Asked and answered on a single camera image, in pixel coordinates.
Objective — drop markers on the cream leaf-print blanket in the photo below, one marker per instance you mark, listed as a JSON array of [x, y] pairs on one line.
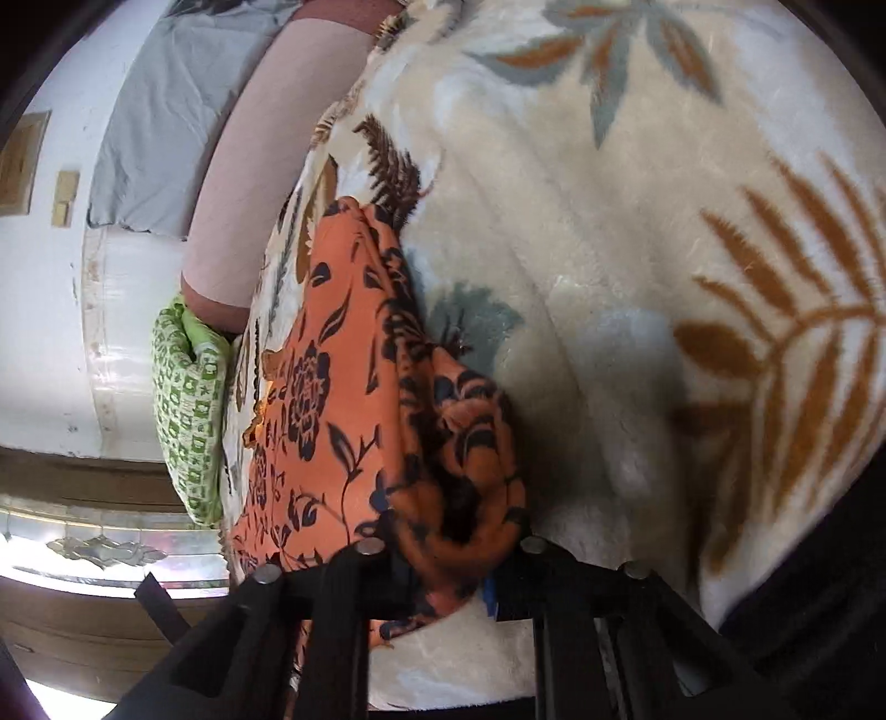
[[623, 277]]

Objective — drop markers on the dark wooden window frame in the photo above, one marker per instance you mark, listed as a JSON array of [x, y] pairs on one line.
[[69, 478]]

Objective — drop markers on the pink bolster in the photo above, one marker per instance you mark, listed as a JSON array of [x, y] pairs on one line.
[[256, 173]]

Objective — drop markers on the stained glass window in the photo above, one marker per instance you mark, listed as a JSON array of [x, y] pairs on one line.
[[104, 554]]

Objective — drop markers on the beige wall switch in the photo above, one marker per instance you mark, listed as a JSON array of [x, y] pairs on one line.
[[67, 197]]

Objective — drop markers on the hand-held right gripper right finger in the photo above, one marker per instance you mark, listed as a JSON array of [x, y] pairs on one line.
[[516, 588]]

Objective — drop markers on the green patterned pillow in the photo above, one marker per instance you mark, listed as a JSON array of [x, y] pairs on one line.
[[190, 415]]

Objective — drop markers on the orange floral shirt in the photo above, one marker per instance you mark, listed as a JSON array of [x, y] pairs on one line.
[[332, 388]]

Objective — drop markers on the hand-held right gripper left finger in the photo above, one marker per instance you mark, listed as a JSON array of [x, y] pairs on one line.
[[387, 588]]

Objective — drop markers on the grey pillow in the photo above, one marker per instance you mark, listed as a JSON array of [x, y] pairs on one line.
[[159, 118]]

